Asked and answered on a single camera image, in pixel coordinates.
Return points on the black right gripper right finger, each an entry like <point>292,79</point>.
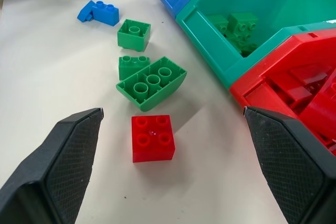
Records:
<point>294,166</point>

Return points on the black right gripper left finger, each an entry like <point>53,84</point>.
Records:
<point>39,171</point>

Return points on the red toy bricks pile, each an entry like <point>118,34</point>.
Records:
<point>304,95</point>

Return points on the red plastic sorting bin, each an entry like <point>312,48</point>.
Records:
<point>262,87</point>

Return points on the red square toy brick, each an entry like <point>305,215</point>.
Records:
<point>152,140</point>

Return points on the green small two-stud brick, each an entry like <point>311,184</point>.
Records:
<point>130,66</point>

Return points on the green curved long toy brick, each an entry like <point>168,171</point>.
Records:
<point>153,85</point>

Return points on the green toy bricks pile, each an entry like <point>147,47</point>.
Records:
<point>237,31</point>

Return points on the green plastic sorting bin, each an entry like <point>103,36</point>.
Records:
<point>210,40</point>

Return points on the blue flat toy brick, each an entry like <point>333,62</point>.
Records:
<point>84,12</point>

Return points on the green square hollow toy brick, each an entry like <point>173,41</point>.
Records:
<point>134,35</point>

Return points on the blue two-stud toy brick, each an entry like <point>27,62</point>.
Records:
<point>105,14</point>

